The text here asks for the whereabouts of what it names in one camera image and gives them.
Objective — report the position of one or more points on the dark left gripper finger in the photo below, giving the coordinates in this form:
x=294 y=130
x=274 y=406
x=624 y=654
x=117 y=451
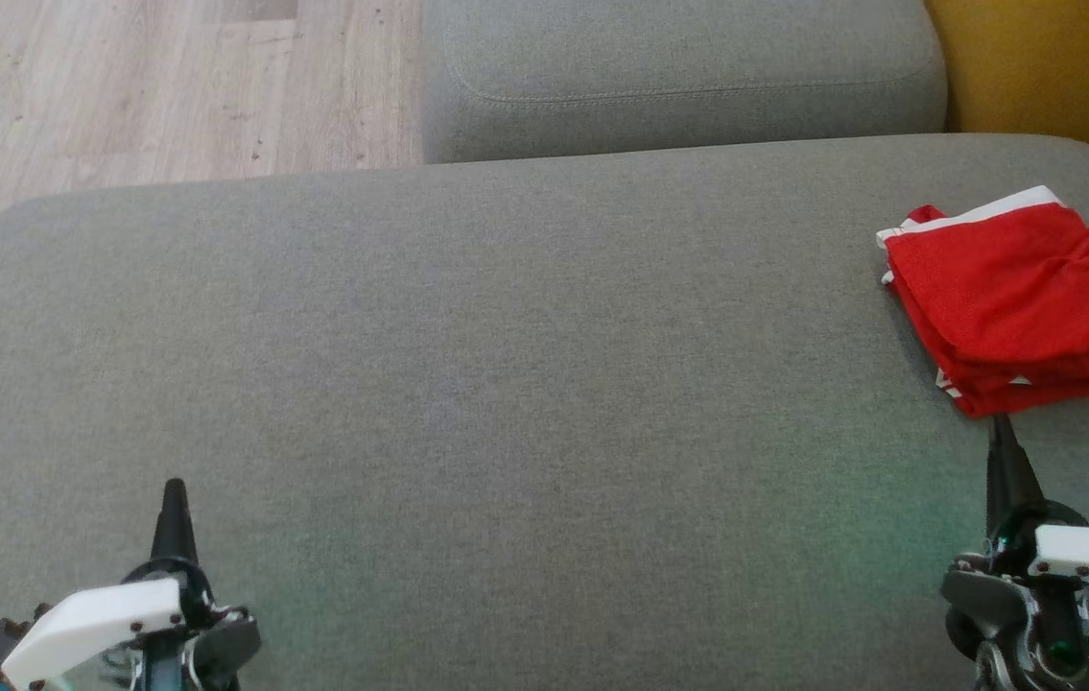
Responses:
x=175 y=528

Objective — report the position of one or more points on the mustard yellow upholstered panel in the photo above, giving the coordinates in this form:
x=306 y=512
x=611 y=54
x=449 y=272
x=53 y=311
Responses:
x=1053 y=67

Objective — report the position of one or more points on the large grey sofa seat cushion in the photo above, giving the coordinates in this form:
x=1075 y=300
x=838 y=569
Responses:
x=506 y=384

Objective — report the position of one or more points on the small grey sofa cushion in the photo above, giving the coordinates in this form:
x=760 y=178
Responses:
x=678 y=77

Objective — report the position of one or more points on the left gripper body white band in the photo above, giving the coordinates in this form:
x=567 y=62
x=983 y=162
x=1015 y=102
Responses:
x=93 y=624

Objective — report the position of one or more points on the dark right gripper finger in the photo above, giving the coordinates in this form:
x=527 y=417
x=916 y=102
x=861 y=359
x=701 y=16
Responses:
x=1009 y=470

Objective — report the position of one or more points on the red mesh shorts white trim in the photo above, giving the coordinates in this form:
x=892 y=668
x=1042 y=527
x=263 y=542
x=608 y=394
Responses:
x=1005 y=278

